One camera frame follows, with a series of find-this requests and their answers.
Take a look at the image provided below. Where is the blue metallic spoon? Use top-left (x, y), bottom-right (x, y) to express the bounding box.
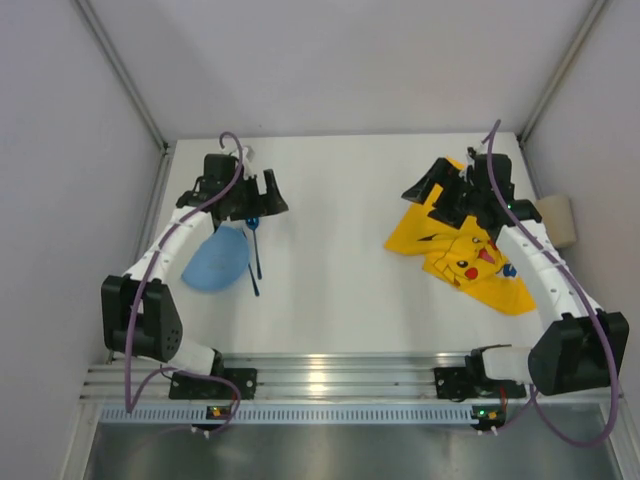
top-left (245, 217), bottom-right (263, 280)

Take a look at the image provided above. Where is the aluminium mounting rail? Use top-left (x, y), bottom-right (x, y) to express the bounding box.
top-left (79, 352), bottom-right (624, 401)

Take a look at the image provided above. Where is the beige paper cup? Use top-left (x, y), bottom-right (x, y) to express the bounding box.
top-left (535, 194), bottom-right (577, 249)

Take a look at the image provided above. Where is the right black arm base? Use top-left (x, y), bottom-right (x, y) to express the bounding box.
top-left (433, 367), bottom-right (526, 402)

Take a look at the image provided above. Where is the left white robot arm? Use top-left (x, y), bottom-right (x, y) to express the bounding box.
top-left (101, 152), bottom-right (289, 375)

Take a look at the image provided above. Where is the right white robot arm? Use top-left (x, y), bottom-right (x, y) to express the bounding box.
top-left (387, 153), bottom-right (629, 396)

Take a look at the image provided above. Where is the blue metallic fork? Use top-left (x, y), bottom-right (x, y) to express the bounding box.
top-left (248, 263), bottom-right (260, 297)

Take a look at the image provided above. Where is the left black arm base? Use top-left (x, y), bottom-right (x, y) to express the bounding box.
top-left (168, 368), bottom-right (258, 400)

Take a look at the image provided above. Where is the yellow Pikachu cloth placemat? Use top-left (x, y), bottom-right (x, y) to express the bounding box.
top-left (384, 158), bottom-right (540, 315)

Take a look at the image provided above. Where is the perforated cable duct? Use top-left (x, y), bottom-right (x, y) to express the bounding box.
top-left (100, 404), bottom-right (504, 426)

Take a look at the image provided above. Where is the left aluminium frame post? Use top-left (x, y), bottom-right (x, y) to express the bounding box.
top-left (71, 0), bottom-right (169, 152)

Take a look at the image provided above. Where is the light blue plate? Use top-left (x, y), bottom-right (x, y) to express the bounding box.
top-left (181, 226), bottom-right (249, 293)

